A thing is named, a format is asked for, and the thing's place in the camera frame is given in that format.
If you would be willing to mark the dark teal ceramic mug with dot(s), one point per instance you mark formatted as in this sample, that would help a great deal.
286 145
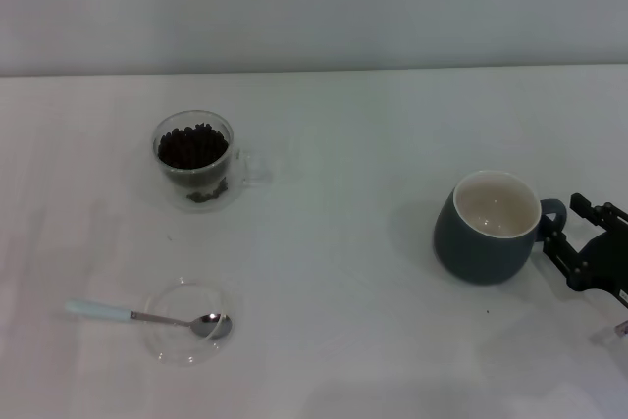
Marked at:
466 252

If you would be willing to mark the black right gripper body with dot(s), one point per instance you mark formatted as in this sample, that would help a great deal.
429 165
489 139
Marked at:
608 267

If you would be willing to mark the clear double-wall glass cup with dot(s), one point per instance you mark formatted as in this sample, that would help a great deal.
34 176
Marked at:
245 169

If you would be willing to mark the coffee bean pile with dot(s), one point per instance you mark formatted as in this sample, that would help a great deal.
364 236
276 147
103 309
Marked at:
193 146

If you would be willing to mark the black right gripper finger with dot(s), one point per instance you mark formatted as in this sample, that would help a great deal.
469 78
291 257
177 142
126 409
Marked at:
564 254
606 215

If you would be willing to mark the clear glass saucer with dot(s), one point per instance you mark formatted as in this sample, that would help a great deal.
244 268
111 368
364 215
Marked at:
172 348

